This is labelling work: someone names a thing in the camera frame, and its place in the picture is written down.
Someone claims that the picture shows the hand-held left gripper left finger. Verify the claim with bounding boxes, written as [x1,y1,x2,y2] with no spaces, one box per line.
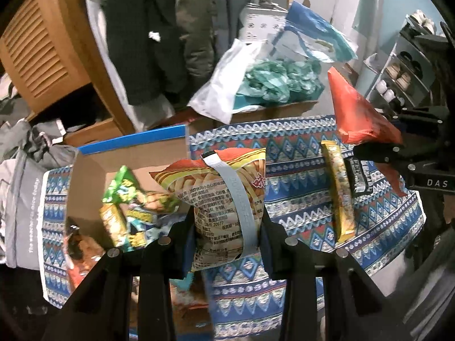
[40,207,197,341]

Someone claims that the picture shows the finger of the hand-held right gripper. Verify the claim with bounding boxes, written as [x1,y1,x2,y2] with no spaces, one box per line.
[383,112,446,130]
[353,143,421,176]

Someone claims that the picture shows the grey storage bag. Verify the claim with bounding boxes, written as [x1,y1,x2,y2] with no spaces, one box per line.
[0,145,78,269]

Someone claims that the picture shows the long yellow snack packet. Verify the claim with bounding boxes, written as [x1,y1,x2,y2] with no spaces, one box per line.
[320,141,356,245]

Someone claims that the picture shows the orange snack packet dark print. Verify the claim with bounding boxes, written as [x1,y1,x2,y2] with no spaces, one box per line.
[66,223,108,289]

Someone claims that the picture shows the pile of grey clothes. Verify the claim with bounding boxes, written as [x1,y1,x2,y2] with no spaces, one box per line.
[0,117,79,165]

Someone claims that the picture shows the beige shoes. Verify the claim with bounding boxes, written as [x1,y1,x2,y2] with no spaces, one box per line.
[386,62,413,90]

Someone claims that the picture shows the black snack packet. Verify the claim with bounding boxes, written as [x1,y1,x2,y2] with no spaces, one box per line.
[346,156,375,196]

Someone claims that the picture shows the white sneakers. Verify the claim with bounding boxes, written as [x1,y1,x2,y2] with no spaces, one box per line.
[407,11,437,35]

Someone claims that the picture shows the olive green hanging coat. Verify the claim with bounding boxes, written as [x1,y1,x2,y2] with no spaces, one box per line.
[174,0,229,109]

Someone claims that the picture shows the blue white plastic bag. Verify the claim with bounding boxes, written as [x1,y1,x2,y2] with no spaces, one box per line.
[274,1,359,63]

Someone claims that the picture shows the green white plastic bags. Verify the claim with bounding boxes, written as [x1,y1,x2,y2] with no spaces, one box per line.
[233,59,326,109]

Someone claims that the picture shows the red snack packet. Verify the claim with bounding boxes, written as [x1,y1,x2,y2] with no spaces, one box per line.
[327,67,409,198]

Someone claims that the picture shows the yellow orange snack bag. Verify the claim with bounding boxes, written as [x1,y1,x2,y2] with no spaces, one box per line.
[149,147,267,271]

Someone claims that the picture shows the patterned blue mat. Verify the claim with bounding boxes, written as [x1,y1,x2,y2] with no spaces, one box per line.
[39,114,427,340]

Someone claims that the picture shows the black hanging jacket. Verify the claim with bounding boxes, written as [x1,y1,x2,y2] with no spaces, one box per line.
[101,0,190,106]

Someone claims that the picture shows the grey hanging coat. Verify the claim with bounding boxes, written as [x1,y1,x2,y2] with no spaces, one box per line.
[210,0,264,44]

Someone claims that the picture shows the white shoes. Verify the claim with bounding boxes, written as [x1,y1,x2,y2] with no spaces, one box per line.
[375,80,397,104]

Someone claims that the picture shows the blue cardboard box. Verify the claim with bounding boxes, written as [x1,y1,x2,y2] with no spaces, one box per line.
[66,124,216,341]

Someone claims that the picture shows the metal shoe rack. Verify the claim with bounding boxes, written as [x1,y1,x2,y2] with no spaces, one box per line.
[363,12,449,115]

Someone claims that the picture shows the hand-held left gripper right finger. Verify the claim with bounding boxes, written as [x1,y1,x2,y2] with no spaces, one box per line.
[259,207,411,341]

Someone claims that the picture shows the wooden wardrobe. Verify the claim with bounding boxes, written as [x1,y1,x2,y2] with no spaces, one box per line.
[0,0,138,149]

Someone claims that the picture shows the orange snack packet green label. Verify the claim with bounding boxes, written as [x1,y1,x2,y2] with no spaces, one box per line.
[170,273,211,314]

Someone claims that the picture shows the folded grey clothes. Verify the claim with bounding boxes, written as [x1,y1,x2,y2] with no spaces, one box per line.
[0,73,22,115]

